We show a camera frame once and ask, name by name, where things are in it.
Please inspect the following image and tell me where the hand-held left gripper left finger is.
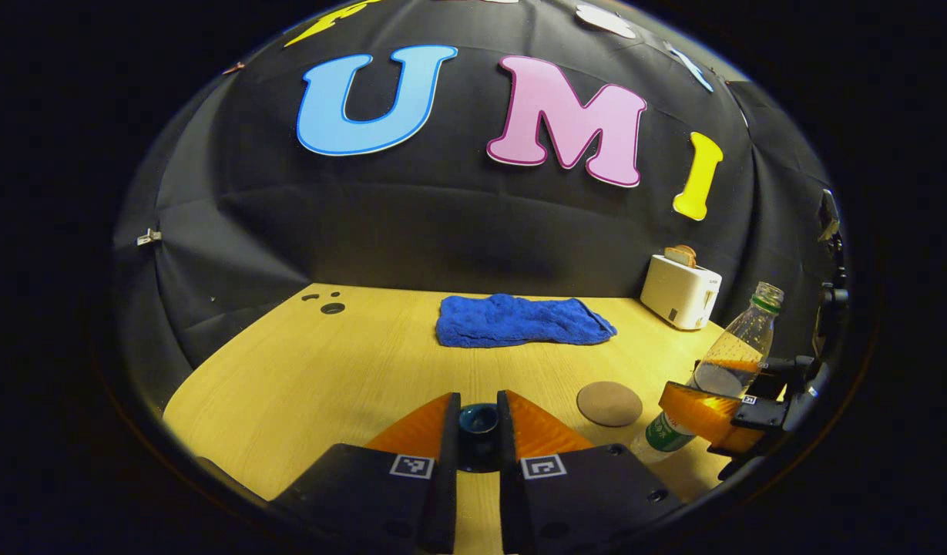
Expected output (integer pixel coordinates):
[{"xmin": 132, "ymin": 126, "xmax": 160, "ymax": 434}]
[{"xmin": 269, "ymin": 392, "xmax": 462, "ymax": 555}]

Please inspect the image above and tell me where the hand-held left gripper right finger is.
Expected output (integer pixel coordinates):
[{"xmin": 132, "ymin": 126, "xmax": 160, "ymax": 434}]
[{"xmin": 496, "ymin": 389, "xmax": 683, "ymax": 555}]

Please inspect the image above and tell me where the clear plastic water bottle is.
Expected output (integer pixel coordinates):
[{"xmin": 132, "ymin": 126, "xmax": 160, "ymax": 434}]
[{"xmin": 630, "ymin": 281, "xmax": 784, "ymax": 465}]

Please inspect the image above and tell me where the teal teacup lid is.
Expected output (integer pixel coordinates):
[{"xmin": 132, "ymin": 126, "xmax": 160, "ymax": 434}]
[{"xmin": 458, "ymin": 402, "xmax": 502, "ymax": 473}]

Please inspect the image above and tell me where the round brown coaster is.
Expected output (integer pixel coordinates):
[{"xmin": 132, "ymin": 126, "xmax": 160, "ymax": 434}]
[{"xmin": 577, "ymin": 381, "xmax": 643, "ymax": 428}]

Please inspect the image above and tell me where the white toaster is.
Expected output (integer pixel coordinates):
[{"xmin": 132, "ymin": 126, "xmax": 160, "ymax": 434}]
[{"xmin": 640, "ymin": 254, "xmax": 723, "ymax": 331}]

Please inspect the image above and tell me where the blue towel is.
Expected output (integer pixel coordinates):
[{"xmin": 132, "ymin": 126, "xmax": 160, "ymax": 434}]
[{"xmin": 435, "ymin": 293, "xmax": 618, "ymax": 348}]

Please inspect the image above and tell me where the black backdrop cloth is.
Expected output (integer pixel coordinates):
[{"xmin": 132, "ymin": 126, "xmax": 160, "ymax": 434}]
[{"xmin": 111, "ymin": 0, "xmax": 844, "ymax": 432}]

